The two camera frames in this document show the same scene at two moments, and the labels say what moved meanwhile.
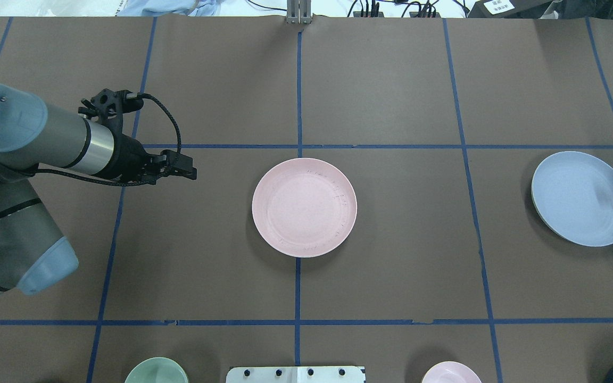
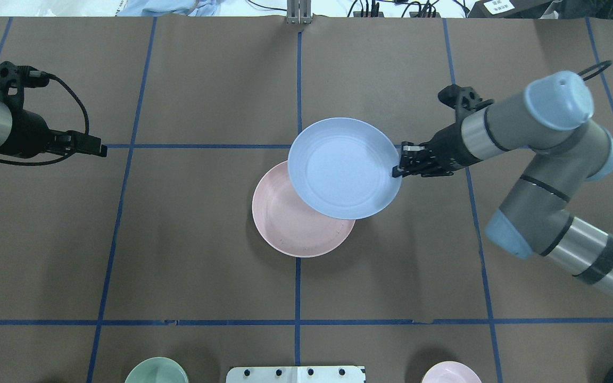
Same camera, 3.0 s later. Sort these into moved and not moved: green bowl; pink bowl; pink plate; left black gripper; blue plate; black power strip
Moved: blue plate; left black gripper
Not moved: green bowl; pink bowl; black power strip; pink plate
